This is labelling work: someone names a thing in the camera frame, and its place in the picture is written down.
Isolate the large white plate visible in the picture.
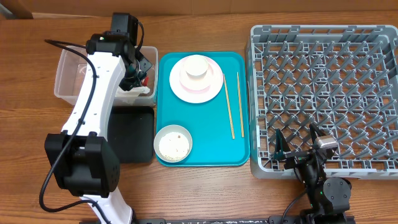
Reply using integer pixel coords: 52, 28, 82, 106
169, 55, 223, 103

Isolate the teal serving tray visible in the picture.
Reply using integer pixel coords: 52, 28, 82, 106
156, 52, 250, 167

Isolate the grey bowl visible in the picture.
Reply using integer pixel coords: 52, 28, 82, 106
154, 124, 193, 163

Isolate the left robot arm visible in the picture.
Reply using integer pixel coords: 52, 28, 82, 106
39, 30, 150, 223

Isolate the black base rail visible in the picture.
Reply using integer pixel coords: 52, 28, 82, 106
79, 215, 356, 224

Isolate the rice pile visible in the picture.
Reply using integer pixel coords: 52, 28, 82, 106
159, 132, 190, 162

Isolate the red sauce packet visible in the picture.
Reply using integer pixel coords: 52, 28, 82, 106
141, 77, 149, 86

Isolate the white tissue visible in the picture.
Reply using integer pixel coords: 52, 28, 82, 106
115, 86, 150, 97

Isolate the clear plastic bin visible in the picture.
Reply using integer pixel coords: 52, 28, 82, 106
54, 46, 159, 107

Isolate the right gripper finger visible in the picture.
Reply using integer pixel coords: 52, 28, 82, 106
272, 129, 291, 159
309, 123, 326, 139

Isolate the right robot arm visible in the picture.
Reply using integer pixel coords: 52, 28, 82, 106
272, 123, 355, 223

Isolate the grey dishwasher rack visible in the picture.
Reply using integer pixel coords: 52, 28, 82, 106
246, 25, 397, 180

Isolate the small pink plate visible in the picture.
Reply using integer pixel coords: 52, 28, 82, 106
179, 65, 214, 91

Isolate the white cup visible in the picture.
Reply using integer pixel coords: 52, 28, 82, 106
183, 55, 208, 78

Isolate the black plastic tray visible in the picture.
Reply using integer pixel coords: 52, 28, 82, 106
108, 106, 154, 164

